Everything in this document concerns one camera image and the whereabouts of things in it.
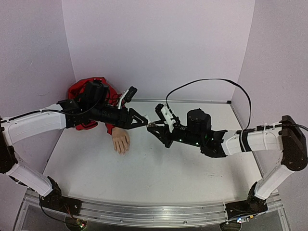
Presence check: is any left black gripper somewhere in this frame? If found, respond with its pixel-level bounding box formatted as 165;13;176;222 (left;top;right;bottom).
90;103;150;129

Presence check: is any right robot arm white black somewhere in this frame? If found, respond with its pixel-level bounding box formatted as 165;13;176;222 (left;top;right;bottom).
147;104;308;222

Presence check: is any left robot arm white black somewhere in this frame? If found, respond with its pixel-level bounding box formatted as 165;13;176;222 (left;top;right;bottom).
0;79;148;215

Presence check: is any mannequin hand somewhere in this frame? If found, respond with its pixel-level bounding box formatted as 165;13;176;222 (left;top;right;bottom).
112;128;130;155

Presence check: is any red cloth jacket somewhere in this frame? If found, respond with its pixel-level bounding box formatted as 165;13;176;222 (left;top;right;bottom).
67;76;121;135

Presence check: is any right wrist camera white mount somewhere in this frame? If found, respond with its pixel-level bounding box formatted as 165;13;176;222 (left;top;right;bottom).
155;103;180;133

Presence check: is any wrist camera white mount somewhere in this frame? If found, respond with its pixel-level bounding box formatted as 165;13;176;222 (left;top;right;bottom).
155;103;180;133
117;86;138;109

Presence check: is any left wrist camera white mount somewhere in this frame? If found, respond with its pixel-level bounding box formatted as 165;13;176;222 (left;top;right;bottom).
117;86;138;109

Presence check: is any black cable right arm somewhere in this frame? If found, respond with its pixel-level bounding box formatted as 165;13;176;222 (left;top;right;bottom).
165;78;308;133

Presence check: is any aluminium front rail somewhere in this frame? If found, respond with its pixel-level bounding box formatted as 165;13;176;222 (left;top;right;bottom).
22;190;290;231

